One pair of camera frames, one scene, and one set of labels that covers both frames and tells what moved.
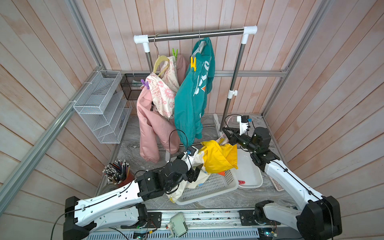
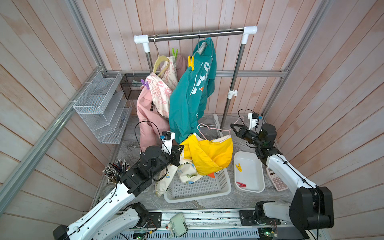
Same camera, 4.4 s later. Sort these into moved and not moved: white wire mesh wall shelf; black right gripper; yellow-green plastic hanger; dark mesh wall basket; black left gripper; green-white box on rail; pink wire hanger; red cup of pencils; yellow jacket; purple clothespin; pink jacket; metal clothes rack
Moved: black right gripper; yellow jacket; pink wire hanger; black left gripper
Not moved: red cup of pencils; metal clothes rack; pink jacket; green-white box on rail; dark mesh wall basket; yellow-green plastic hanger; white wire mesh wall shelf; purple clothespin
